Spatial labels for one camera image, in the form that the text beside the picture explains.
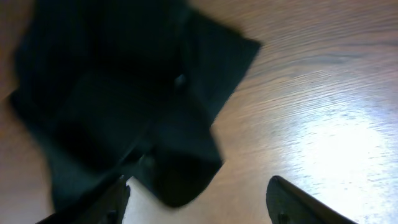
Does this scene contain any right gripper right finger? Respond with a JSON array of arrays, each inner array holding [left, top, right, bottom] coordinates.
[[266, 175, 356, 224]]

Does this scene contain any black t-shirt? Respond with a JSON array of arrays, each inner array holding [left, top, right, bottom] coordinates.
[[11, 0, 261, 210]]

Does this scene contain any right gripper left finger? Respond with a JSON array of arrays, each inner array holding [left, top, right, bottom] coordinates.
[[37, 175, 131, 224]]

